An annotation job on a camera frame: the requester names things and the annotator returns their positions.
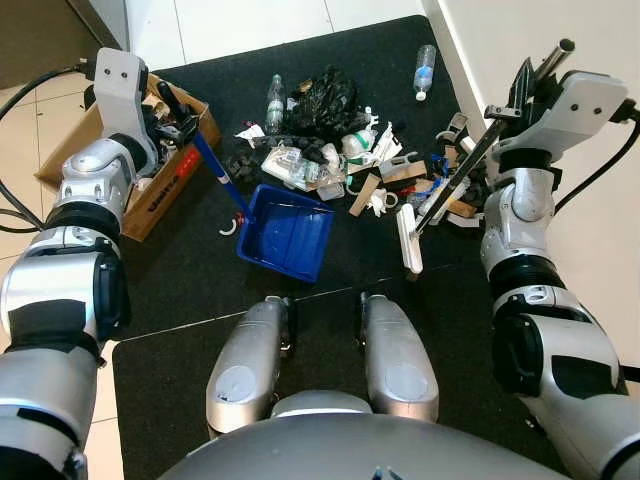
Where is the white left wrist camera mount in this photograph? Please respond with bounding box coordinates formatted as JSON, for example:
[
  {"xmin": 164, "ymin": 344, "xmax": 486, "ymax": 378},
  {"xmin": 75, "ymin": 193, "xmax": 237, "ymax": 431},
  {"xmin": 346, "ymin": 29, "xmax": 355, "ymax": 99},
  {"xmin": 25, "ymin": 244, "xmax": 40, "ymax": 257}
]
[{"xmin": 84, "ymin": 48, "xmax": 161, "ymax": 177}]

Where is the blue plastic dustpan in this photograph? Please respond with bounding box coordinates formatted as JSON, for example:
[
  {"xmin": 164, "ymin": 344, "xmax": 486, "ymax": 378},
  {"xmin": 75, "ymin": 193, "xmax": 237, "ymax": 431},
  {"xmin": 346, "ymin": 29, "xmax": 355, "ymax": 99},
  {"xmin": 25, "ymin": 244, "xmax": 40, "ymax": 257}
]
[{"xmin": 190, "ymin": 128, "xmax": 337, "ymax": 284}]

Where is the clear plastic food container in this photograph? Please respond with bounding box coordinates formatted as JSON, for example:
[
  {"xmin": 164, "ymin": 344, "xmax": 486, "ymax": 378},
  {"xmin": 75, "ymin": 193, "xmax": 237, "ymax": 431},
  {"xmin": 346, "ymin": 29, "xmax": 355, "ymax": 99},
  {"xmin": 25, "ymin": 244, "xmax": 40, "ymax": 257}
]
[{"xmin": 262, "ymin": 145, "xmax": 323, "ymax": 190}]

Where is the brown cardboard box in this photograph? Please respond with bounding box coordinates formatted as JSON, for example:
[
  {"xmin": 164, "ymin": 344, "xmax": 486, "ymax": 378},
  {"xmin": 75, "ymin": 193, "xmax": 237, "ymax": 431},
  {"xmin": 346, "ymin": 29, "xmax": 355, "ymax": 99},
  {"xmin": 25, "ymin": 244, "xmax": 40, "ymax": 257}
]
[{"xmin": 35, "ymin": 74, "xmax": 222, "ymax": 244}]

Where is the grey robot torso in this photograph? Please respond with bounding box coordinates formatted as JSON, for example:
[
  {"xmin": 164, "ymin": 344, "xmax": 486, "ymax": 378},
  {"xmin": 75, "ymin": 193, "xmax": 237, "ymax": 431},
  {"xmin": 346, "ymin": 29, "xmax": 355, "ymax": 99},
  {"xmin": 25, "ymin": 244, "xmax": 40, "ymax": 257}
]
[{"xmin": 158, "ymin": 390, "xmax": 543, "ymax": 480}]

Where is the black plastic bag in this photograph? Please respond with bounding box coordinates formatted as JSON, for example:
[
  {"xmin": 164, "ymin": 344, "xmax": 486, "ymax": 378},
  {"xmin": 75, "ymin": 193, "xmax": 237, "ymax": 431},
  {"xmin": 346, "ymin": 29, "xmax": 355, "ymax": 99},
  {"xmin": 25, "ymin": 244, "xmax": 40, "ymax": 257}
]
[{"xmin": 285, "ymin": 65, "xmax": 372, "ymax": 142}]

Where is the silver robot leg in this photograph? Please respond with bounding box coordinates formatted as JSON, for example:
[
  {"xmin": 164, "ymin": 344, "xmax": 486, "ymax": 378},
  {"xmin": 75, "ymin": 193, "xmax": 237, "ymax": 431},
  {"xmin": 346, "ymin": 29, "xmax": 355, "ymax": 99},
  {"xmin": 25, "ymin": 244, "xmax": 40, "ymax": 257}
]
[
  {"xmin": 359, "ymin": 292, "xmax": 442, "ymax": 424},
  {"xmin": 205, "ymin": 296, "xmax": 295, "ymax": 439}
]

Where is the small black floor mat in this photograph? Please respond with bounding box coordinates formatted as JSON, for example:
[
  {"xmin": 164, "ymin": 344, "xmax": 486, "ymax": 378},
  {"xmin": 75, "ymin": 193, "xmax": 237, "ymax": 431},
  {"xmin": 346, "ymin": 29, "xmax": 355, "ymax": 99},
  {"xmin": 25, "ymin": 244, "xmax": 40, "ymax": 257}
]
[{"xmin": 111, "ymin": 265, "xmax": 573, "ymax": 480}]

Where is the silver right robot leg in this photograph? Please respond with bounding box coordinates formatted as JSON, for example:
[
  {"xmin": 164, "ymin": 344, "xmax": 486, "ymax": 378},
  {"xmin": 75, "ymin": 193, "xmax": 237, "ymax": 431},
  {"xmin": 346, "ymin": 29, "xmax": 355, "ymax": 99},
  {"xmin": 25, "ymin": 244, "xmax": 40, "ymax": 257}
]
[{"xmin": 359, "ymin": 292, "xmax": 442, "ymax": 424}]

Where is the flat brown cardboard piece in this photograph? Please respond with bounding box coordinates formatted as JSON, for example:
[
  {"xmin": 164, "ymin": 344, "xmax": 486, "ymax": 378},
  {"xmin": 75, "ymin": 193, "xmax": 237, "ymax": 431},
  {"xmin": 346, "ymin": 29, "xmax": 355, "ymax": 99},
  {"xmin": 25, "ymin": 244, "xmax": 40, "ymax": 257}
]
[{"xmin": 380, "ymin": 160, "xmax": 427, "ymax": 187}]

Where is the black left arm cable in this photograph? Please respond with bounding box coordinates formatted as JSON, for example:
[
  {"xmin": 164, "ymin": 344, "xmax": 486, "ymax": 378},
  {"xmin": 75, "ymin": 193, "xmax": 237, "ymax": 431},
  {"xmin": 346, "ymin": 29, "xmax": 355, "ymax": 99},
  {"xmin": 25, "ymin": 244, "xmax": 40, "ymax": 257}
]
[{"xmin": 0, "ymin": 64, "xmax": 101, "ymax": 233}]

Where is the clear empty plastic bottle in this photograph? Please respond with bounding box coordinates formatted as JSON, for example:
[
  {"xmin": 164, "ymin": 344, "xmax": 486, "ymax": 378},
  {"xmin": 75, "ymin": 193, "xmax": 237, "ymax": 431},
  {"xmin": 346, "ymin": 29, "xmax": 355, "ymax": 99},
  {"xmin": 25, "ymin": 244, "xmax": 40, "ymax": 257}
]
[{"xmin": 265, "ymin": 75, "xmax": 287, "ymax": 137}]

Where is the blue-label plastic water bottle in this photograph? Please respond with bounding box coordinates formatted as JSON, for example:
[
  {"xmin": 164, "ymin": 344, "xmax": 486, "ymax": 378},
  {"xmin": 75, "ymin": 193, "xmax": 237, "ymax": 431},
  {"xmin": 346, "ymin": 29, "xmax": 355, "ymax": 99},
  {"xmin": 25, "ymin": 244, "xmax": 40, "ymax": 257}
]
[{"xmin": 413, "ymin": 44, "xmax": 439, "ymax": 102}]

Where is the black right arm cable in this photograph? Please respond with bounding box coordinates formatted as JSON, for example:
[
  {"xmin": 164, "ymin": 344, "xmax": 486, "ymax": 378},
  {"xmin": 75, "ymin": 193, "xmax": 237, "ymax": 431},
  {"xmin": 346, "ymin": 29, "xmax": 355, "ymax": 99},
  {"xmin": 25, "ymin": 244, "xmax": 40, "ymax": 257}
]
[{"xmin": 553, "ymin": 104, "xmax": 640, "ymax": 213}]

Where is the grey metal cabinet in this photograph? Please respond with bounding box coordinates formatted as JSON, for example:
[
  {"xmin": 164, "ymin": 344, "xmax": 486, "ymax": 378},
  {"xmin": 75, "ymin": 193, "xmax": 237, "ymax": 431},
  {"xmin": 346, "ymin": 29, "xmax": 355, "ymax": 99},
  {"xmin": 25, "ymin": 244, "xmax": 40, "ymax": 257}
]
[{"xmin": 68, "ymin": 0, "xmax": 132, "ymax": 53}]

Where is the silver left robot leg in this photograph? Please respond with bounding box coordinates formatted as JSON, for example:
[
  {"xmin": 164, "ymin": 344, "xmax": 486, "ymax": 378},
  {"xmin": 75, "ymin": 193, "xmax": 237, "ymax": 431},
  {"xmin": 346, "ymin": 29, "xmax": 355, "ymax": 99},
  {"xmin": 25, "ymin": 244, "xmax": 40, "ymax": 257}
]
[{"xmin": 205, "ymin": 296, "xmax": 295, "ymax": 439}]

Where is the small black crumpled scrap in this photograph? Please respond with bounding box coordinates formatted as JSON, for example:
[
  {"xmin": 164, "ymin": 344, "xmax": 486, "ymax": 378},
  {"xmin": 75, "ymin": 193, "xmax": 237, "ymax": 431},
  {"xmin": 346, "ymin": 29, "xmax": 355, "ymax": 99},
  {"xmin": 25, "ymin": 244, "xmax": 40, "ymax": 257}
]
[{"xmin": 227, "ymin": 150, "xmax": 262, "ymax": 180}]

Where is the white and green wrapper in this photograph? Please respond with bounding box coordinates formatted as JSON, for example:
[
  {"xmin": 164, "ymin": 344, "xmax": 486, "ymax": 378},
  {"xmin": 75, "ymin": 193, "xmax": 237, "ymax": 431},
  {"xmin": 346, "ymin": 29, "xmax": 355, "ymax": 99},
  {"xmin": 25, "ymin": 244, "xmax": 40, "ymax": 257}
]
[{"xmin": 340, "ymin": 125, "xmax": 382, "ymax": 162}]

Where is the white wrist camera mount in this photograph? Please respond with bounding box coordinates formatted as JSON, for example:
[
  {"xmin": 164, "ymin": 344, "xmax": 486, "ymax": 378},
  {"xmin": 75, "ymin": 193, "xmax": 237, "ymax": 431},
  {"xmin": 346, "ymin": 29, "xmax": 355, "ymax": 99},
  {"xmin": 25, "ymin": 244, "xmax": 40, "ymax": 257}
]
[
  {"xmin": 497, "ymin": 70, "xmax": 630, "ymax": 171},
  {"xmin": 84, "ymin": 48, "xmax": 161, "ymax": 177}
]

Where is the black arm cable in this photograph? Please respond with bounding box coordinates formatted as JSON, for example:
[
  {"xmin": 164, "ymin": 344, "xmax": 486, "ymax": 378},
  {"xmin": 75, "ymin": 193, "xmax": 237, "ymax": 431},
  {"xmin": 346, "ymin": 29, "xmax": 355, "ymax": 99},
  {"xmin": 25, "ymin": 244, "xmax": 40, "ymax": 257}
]
[
  {"xmin": 553, "ymin": 104, "xmax": 640, "ymax": 213},
  {"xmin": 0, "ymin": 64, "xmax": 101, "ymax": 233}
]

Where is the large black floor mat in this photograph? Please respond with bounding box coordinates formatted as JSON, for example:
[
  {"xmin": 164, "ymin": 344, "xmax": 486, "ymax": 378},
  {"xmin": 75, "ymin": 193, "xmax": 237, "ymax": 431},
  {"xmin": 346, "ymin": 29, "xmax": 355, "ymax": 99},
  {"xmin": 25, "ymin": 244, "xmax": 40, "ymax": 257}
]
[{"xmin": 98, "ymin": 14, "xmax": 503, "ymax": 343}]

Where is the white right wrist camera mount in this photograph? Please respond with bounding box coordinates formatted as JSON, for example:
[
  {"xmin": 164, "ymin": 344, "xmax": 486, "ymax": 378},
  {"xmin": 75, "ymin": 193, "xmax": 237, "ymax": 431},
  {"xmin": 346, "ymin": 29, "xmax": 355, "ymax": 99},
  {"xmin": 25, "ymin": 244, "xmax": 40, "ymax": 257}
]
[{"xmin": 497, "ymin": 70, "xmax": 630, "ymax": 171}]

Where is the brown cardboard strip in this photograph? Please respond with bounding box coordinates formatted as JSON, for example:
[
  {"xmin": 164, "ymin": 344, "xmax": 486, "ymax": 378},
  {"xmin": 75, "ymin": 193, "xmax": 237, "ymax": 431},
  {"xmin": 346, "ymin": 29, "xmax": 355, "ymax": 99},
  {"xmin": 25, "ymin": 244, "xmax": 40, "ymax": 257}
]
[{"xmin": 347, "ymin": 177, "xmax": 387, "ymax": 219}]

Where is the broom with white head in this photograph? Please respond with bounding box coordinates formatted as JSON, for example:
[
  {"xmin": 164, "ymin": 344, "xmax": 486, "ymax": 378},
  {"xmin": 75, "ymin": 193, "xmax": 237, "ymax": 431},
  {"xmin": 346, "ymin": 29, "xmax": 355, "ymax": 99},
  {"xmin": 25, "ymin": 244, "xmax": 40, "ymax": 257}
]
[{"xmin": 397, "ymin": 38, "xmax": 578, "ymax": 278}]

